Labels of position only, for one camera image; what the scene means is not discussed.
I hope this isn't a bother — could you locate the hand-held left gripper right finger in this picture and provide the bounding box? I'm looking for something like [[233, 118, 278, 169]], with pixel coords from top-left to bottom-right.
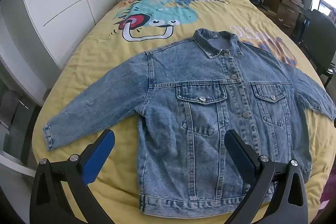
[[224, 129, 308, 224]]

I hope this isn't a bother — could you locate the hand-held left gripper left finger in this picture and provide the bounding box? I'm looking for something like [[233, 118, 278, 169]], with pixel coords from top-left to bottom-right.
[[29, 129, 116, 224]]

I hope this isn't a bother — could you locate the blue denim jacket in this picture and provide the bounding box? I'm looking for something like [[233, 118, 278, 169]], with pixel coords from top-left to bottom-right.
[[43, 28, 336, 214]]

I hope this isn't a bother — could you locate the yellow printed blanket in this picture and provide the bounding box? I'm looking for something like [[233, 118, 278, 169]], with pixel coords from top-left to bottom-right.
[[31, 0, 336, 224]]

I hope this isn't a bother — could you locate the black chair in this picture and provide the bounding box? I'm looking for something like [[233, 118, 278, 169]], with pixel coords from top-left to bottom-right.
[[302, 9, 336, 88]]

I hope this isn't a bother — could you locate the wooden drawer cabinet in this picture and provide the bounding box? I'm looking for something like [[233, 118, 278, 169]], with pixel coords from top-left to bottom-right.
[[264, 0, 305, 30]]

